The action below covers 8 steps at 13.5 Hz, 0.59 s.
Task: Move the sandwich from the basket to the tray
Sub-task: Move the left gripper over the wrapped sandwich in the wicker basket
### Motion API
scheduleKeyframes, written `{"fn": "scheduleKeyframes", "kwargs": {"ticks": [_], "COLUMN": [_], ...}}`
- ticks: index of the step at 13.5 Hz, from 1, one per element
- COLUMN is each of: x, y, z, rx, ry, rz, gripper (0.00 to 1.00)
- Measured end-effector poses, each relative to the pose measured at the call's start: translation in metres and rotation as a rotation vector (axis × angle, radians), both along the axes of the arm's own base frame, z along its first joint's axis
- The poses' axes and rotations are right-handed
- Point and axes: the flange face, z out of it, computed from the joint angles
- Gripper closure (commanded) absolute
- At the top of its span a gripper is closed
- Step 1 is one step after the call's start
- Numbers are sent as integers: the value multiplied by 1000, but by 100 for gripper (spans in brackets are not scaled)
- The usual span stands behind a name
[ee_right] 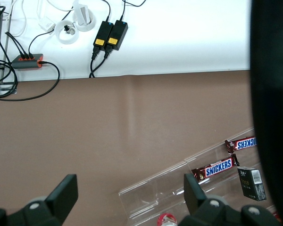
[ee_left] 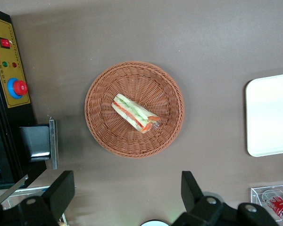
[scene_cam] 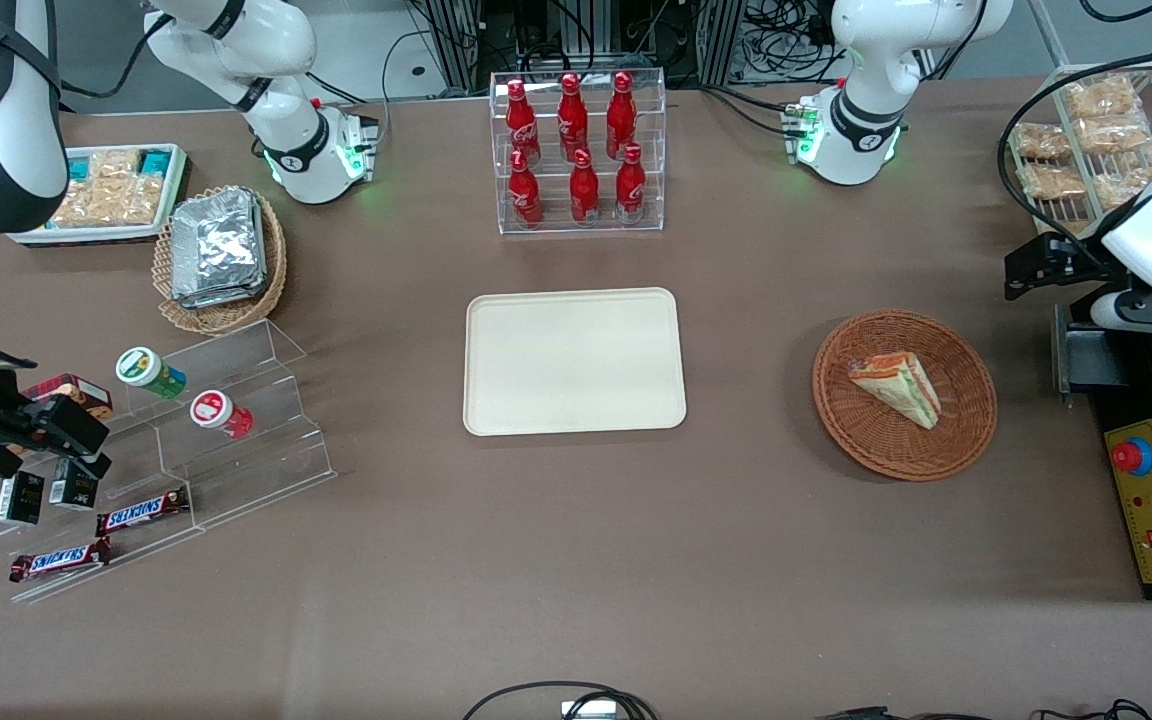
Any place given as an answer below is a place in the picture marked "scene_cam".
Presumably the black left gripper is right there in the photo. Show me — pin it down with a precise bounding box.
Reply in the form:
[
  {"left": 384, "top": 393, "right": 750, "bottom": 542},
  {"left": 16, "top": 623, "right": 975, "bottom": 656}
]
[{"left": 1004, "top": 232, "right": 1109, "bottom": 301}]

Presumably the wrapped triangle sandwich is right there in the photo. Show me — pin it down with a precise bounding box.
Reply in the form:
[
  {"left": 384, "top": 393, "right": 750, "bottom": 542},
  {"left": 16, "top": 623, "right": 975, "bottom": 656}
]
[{"left": 847, "top": 350, "right": 942, "bottom": 431}]

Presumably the round brown wicker basket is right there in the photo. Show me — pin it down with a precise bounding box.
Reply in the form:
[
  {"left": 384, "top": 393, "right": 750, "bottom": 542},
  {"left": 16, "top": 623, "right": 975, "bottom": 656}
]
[{"left": 812, "top": 309, "right": 999, "bottom": 483}]

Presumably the white rectangular snack tray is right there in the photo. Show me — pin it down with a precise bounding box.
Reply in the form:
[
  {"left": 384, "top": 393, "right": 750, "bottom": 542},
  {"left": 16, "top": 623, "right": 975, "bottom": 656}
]
[{"left": 8, "top": 143, "right": 191, "bottom": 247}]

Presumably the oval tan wicker basket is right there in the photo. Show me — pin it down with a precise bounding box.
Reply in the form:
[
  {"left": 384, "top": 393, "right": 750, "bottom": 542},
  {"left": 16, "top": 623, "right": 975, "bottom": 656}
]
[{"left": 152, "top": 185, "right": 289, "bottom": 336}]

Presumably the cream rectangular serving tray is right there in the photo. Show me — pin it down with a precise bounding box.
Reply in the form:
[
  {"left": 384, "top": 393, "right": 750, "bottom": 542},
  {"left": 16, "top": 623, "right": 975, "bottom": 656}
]
[{"left": 463, "top": 287, "right": 688, "bottom": 438}]

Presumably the small black box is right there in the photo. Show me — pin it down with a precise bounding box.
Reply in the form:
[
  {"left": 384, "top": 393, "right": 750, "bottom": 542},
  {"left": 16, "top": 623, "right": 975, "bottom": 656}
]
[
  {"left": 0, "top": 470, "right": 45, "bottom": 527},
  {"left": 48, "top": 458, "right": 100, "bottom": 511}
]

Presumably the dark red snack box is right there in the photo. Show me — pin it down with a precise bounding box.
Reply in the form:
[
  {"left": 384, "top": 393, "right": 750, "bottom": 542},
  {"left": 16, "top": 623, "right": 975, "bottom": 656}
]
[{"left": 21, "top": 373, "right": 114, "bottom": 421}]

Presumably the clear bag of pastries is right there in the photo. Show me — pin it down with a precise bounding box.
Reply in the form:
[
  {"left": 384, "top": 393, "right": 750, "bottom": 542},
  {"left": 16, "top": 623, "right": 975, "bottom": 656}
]
[
  {"left": 1086, "top": 152, "right": 1152, "bottom": 207},
  {"left": 1076, "top": 115, "right": 1152, "bottom": 157},
  {"left": 1011, "top": 122, "right": 1072, "bottom": 163},
  {"left": 1019, "top": 162, "right": 1087, "bottom": 201},
  {"left": 1061, "top": 75, "right": 1142, "bottom": 121}
]

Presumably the Snickers chocolate bar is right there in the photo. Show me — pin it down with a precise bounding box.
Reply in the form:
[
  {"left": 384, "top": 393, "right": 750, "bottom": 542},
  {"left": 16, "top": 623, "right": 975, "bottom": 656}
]
[
  {"left": 8, "top": 538, "right": 113, "bottom": 584},
  {"left": 96, "top": 486, "right": 191, "bottom": 537}
]

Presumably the grey metal block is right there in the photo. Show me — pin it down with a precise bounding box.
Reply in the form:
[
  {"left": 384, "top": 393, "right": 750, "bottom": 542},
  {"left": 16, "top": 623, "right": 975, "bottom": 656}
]
[{"left": 1054, "top": 305, "right": 1133, "bottom": 396}]

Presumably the green snack cup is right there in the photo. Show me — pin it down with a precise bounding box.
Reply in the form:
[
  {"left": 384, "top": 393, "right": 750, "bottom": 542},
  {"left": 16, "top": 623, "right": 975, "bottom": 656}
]
[{"left": 115, "top": 346, "right": 188, "bottom": 401}]

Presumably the red white bottle cap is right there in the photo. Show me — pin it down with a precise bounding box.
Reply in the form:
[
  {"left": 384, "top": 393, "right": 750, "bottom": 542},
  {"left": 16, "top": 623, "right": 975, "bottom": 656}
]
[{"left": 189, "top": 389, "right": 255, "bottom": 440}]

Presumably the clear acrylic stepped stand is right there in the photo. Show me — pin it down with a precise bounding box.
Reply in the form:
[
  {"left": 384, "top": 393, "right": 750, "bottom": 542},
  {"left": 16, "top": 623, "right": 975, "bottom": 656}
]
[{"left": 0, "top": 318, "right": 339, "bottom": 604}]

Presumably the silver foil packet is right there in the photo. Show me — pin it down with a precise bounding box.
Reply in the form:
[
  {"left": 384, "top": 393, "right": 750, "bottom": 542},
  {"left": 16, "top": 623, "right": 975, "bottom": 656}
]
[
  {"left": 171, "top": 188, "right": 267, "bottom": 296},
  {"left": 176, "top": 278, "right": 270, "bottom": 310}
]

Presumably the clear beige cracker pack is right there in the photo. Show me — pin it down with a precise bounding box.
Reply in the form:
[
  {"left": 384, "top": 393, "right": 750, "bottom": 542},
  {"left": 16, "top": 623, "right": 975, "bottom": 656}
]
[
  {"left": 86, "top": 150, "right": 143, "bottom": 187},
  {"left": 51, "top": 180, "right": 163, "bottom": 229}
]

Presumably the clear acrylic bottle rack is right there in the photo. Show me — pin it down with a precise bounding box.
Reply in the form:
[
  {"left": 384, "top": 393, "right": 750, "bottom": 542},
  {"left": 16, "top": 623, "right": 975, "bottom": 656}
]
[{"left": 489, "top": 68, "right": 667, "bottom": 236}]

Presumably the red cola bottle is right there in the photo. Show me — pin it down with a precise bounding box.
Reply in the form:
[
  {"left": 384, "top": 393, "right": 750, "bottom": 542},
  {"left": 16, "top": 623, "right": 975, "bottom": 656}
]
[
  {"left": 605, "top": 70, "right": 638, "bottom": 161},
  {"left": 615, "top": 143, "right": 648, "bottom": 223},
  {"left": 569, "top": 148, "right": 601, "bottom": 226},
  {"left": 505, "top": 78, "right": 542, "bottom": 166},
  {"left": 507, "top": 148, "right": 544, "bottom": 228},
  {"left": 557, "top": 72, "right": 590, "bottom": 161}
]

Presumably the white wire rack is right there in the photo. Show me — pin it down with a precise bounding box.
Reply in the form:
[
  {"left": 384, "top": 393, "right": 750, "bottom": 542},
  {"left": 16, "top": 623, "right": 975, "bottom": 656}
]
[{"left": 1008, "top": 60, "right": 1152, "bottom": 241}]

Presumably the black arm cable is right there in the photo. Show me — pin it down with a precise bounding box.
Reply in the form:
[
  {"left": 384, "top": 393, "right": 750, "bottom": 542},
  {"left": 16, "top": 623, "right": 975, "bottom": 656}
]
[{"left": 996, "top": 45, "right": 1152, "bottom": 267}]

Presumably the tangle of black cables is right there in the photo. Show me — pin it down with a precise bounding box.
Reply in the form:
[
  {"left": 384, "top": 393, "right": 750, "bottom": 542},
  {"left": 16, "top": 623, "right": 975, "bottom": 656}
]
[{"left": 744, "top": 0, "right": 842, "bottom": 83}]

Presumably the aluminium frame post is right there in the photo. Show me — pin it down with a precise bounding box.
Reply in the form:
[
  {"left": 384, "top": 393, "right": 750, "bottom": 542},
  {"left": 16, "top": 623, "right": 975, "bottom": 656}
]
[
  {"left": 696, "top": 0, "right": 747, "bottom": 87},
  {"left": 426, "top": 0, "right": 483, "bottom": 91}
]

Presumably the black cable at table edge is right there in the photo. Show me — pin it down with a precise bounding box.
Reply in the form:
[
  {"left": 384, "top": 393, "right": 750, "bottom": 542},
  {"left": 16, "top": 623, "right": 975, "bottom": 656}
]
[{"left": 816, "top": 698, "right": 1152, "bottom": 720}]

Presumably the long black looped cable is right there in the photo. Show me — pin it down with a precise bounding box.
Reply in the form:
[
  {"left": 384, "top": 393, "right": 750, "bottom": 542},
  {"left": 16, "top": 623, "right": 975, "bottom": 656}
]
[{"left": 463, "top": 683, "right": 659, "bottom": 720}]

